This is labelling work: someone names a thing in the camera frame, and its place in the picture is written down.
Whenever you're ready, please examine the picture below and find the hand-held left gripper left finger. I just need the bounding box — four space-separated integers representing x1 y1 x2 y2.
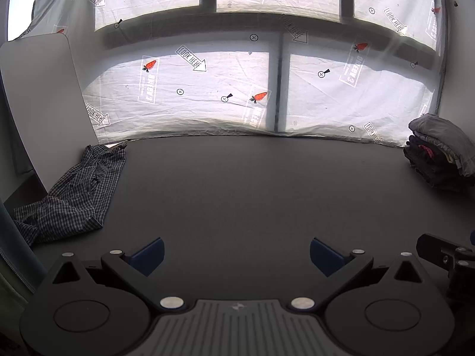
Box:
46 237 185 312

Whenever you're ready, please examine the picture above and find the blue plaid shirt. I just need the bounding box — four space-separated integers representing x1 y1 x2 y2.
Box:
13 142 129 247

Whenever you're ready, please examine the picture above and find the printed translucent plastic sheet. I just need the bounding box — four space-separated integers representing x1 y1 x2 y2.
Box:
31 0 446 147

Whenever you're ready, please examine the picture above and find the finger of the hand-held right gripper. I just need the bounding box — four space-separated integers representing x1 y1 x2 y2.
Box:
416 233 475 299

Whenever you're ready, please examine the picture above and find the white rounded board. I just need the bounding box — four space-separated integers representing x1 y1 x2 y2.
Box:
0 33 99 193

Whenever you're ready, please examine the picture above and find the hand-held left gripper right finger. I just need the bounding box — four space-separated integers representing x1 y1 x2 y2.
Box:
289 238 428 311

